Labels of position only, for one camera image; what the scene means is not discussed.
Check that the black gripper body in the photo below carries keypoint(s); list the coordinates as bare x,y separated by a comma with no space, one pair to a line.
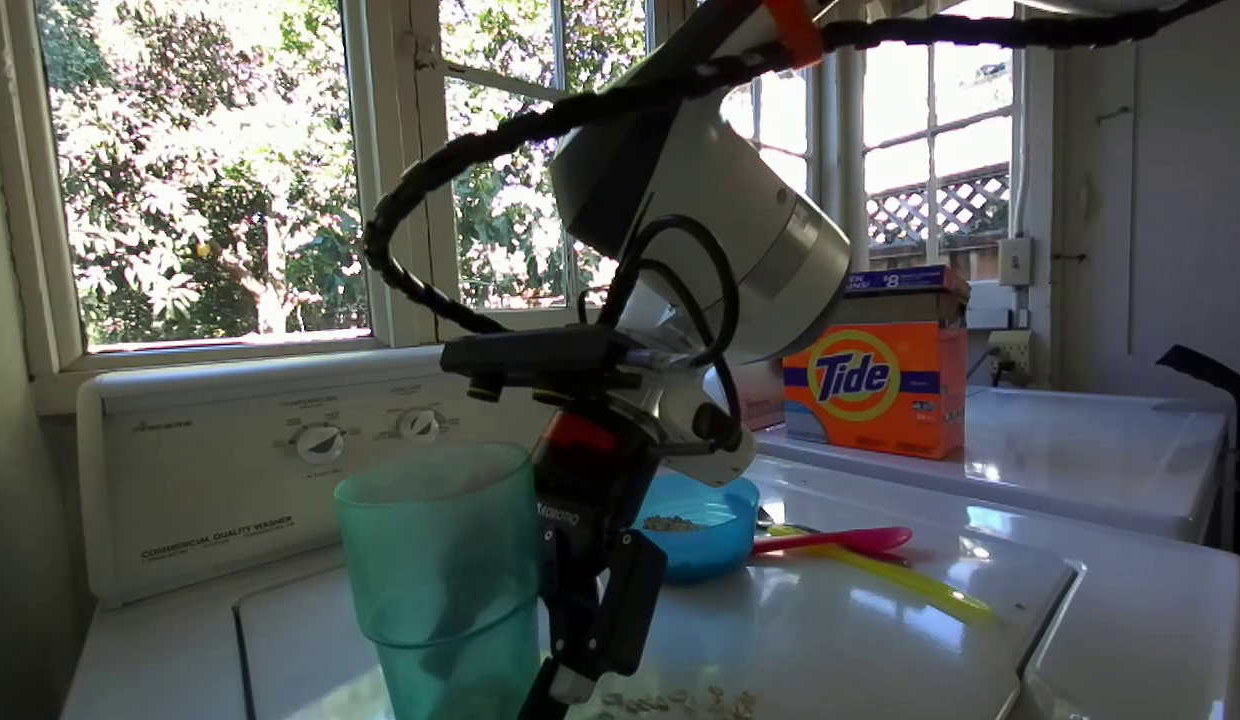
594,469

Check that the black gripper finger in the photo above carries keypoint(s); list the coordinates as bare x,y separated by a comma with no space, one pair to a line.
570,674
625,606

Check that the blue plastic bowl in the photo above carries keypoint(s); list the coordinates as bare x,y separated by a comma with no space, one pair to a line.
701,528

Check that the green translucent plastic cup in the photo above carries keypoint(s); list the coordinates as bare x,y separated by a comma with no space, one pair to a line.
443,558

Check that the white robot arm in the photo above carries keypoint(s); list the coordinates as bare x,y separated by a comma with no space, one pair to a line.
716,263

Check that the red plastic spoon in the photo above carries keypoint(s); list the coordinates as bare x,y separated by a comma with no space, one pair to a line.
863,541

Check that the yellow plastic spoon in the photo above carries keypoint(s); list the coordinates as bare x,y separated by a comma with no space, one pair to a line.
915,580

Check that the orange Tide detergent box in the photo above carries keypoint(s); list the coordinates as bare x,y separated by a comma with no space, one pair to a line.
888,365

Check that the white washing machine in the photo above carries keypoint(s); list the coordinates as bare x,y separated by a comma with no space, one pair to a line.
220,599

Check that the white framed window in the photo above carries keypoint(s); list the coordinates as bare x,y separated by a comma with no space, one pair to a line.
189,177

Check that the white dryer machine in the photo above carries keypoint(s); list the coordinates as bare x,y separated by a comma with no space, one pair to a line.
1125,462

